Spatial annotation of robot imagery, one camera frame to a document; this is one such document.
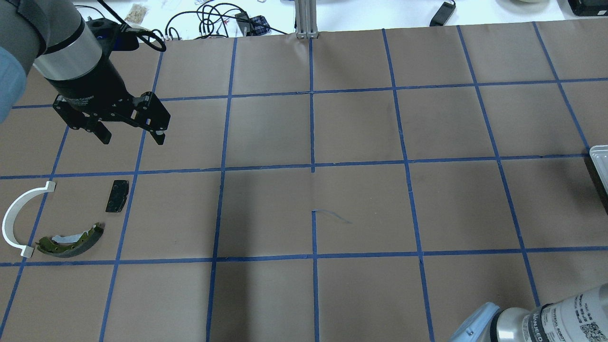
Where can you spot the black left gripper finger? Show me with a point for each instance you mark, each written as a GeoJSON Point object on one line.
{"type": "Point", "coordinates": [158, 136]}
{"type": "Point", "coordinates": [102, 133]}

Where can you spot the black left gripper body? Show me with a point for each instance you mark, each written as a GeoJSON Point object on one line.
{"type": "Point", "coordinates": [90, 80]}

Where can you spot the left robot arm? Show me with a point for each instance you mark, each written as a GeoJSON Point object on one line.
{"type": "Point", "coordinates": [72, 54]}

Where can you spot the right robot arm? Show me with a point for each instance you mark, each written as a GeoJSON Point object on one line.
{"type": "Point", "coordinates": [579, 318]}

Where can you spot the ribbed metal tray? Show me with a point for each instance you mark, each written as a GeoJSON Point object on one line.
{"type": "Point", "coordinates": [599, 157]}

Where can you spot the black brake pad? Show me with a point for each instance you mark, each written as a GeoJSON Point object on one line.
{"type": "Point", "coordinates": [117, 196]}

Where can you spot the olive brake shoe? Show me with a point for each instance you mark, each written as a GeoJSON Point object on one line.
{"type": "Point", "coordinates": [70, 246]}

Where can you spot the black power adapter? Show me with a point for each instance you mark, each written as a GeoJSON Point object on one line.
{"type": "Point", "coordinates": [443, 13]}

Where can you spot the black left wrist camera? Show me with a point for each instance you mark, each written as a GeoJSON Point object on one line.
{"type": "Point", "coordinates": [112, 36]}

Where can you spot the aluminium frame post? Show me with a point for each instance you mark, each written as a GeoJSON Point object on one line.
{"type": "Point", "coordinates": [306, 19]}

